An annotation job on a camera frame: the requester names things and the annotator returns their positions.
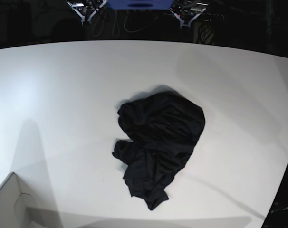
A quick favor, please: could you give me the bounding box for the black t-shirt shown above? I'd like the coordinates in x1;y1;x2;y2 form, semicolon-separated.
113;91;205;210

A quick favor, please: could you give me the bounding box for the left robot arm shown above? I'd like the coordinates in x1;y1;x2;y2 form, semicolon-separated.
169;0;209;29

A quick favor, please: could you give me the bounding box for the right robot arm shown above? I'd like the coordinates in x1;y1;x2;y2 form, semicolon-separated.
67;0;108;25

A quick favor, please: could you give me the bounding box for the blue plastic bin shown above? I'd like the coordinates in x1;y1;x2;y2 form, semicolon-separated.
107;0;174;10

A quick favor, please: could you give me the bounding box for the white cardboard box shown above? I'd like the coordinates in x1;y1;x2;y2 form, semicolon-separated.
0;173;37;228

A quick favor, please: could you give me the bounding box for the grey looped cable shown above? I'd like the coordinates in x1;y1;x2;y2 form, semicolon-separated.
91;9;159;38

